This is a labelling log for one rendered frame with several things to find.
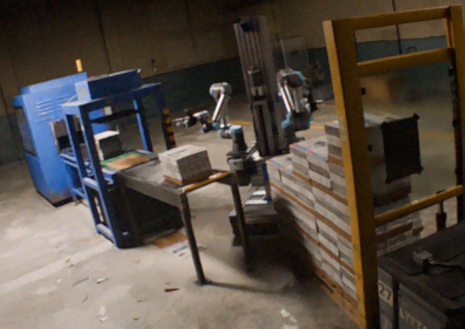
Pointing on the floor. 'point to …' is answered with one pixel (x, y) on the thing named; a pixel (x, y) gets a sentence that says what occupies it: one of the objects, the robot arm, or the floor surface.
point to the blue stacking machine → (51, 133)
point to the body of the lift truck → (424, 283)
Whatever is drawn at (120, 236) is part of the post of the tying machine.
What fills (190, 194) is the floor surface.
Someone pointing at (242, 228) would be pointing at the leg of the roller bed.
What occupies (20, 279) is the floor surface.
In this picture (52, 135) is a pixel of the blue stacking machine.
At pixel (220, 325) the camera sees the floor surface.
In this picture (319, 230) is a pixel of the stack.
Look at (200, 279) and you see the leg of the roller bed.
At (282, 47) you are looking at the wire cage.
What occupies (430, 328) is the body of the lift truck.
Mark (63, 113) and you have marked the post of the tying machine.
